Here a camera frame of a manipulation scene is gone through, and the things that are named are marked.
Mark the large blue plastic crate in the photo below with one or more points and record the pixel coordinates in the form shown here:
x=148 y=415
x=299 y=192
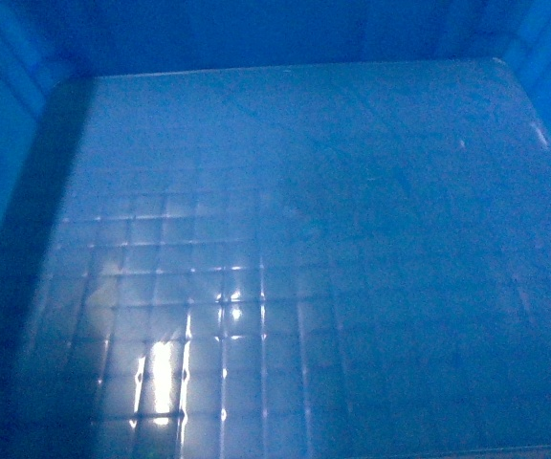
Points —
x=275 y=229

